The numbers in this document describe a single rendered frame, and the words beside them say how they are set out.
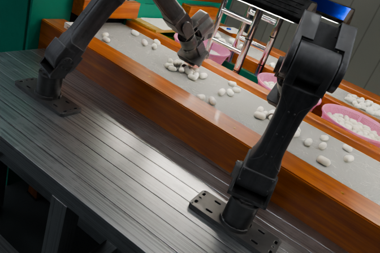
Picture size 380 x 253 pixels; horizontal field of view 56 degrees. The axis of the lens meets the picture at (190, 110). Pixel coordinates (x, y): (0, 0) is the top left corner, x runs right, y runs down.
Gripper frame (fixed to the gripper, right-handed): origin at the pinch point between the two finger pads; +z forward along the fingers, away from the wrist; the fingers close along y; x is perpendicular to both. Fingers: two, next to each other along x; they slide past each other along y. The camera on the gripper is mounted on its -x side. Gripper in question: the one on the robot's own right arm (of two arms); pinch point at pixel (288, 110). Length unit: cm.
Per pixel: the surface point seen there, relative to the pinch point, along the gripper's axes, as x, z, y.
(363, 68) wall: -136, 185, 11
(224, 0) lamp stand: -30, 8, 46
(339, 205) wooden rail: 19.1, -13.6, -24.0
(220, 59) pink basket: -18, 31, 44
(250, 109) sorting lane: 2.7, 8.5, 12.4
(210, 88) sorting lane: 3.1, 8.0, 28.2
